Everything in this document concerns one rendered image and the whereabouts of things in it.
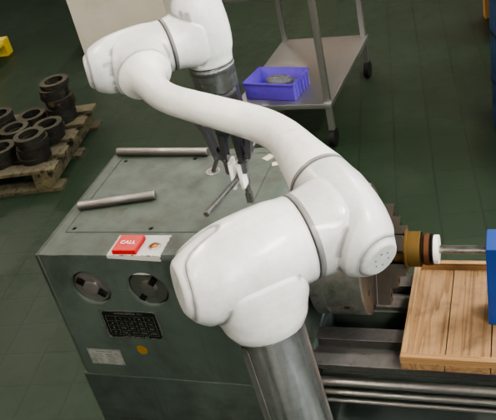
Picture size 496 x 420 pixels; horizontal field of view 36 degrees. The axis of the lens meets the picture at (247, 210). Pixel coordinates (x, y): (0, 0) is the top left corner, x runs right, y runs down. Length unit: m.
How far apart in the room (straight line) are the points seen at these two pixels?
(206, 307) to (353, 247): 0.22
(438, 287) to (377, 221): 0.98
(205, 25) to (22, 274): 2.92
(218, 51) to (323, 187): 0.49
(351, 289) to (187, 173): 0.53
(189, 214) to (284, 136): 0.63
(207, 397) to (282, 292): 0.96
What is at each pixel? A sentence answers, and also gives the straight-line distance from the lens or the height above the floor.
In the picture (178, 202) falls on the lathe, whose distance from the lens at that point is 1.86.
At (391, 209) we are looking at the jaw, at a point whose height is 1.12.
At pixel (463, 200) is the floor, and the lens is 3.92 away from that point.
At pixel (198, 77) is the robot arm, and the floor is 1.63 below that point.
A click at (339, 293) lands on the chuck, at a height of 1.07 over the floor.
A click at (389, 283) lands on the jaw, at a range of 1.86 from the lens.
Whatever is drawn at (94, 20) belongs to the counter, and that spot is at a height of 0.35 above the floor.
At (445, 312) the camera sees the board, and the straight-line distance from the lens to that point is 1.96.
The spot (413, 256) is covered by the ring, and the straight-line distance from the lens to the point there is 1.80.
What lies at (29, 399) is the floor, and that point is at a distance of 3.45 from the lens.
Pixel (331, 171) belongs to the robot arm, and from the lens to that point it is 1.12.
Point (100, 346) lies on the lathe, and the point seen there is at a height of 0.97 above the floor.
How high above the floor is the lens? 2.20
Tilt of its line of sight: 32 degrees down
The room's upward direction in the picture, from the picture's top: 14 degrees counter-clockwise
